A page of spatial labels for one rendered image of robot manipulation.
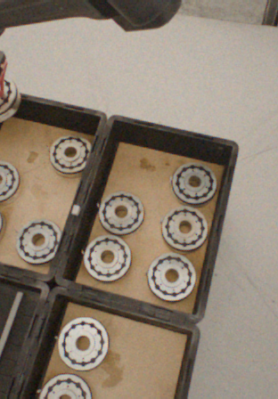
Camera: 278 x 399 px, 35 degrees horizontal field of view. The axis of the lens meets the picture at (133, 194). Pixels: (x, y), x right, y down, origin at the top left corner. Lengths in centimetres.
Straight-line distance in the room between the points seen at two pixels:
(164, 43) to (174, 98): 20
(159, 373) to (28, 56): 98
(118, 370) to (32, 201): 42
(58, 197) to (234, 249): 46
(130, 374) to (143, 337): 8
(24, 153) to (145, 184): 31
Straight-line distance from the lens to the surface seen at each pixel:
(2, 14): 59
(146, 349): 96
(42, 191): 106
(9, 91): 94
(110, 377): 96
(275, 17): 169
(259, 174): 122
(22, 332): 99
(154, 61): 138
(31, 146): 111
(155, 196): 102
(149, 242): 99
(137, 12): 40
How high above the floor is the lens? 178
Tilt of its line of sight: 69 degrees down
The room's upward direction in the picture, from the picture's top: 4 degrees counter-clockwise
